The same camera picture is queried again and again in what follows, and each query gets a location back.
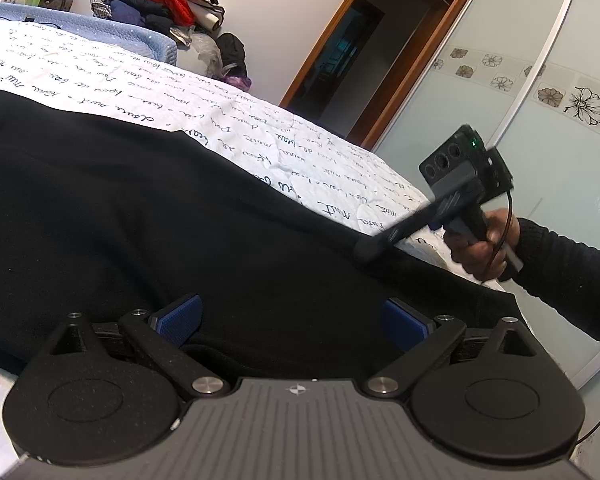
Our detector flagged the black pants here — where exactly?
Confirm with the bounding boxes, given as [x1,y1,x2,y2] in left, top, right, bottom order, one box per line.
[0,91,519,380]

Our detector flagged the right forearm black sleeve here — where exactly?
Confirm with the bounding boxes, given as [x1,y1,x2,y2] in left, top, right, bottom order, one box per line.
[502,219,600,342]

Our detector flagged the right hand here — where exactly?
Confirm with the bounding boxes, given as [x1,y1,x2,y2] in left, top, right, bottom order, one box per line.
[443,208,521,282]

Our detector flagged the white floral wardrobe door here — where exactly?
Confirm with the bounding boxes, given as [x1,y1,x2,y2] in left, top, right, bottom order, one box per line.
[371,0,600,396]

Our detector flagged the white quilt with blue script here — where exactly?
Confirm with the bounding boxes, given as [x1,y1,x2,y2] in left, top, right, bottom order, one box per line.
[0,20,475,284]

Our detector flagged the pile of assorted clothes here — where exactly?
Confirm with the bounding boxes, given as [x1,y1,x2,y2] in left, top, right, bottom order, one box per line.
[91,0,251,92]

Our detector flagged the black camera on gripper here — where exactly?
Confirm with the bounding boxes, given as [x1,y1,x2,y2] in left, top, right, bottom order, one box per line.
[419,125,514,203]

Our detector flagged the black cable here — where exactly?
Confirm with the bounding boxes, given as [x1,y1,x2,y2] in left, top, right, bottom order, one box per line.
[479,186,519,286]

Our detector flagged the wooden door frame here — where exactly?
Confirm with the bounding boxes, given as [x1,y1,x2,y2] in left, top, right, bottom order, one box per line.
[280,0,468,148]

